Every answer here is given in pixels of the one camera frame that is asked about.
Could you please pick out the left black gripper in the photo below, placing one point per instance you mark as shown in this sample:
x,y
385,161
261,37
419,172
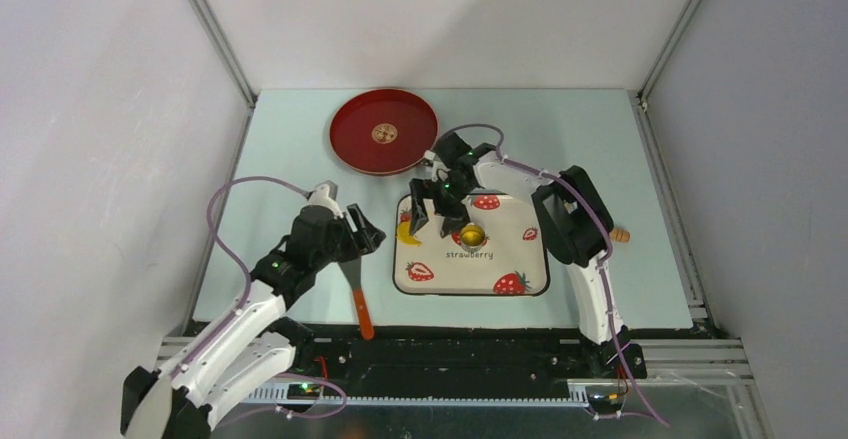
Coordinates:
x,y
369,235

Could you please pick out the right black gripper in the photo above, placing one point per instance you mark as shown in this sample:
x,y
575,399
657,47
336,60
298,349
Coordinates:
x,y
455,217

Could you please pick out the yellow dough scrap strip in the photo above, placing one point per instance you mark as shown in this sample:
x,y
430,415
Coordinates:
x,y
405,236

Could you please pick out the white strawberry print tray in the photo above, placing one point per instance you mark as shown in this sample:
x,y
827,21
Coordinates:
x,y
511,260

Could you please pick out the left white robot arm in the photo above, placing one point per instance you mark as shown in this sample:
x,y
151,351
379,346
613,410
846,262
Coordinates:
x,y
188,395

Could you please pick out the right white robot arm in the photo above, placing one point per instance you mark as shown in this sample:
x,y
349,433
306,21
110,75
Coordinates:
x,y
574,223

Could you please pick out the round red lacquer tray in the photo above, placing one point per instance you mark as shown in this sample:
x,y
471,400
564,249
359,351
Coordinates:
x,y
383,132

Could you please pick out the orange handled metal scraper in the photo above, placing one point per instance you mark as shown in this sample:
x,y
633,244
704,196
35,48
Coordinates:
x,y
352,271

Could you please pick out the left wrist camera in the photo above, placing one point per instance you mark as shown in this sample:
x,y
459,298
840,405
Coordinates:
x,y
324,195

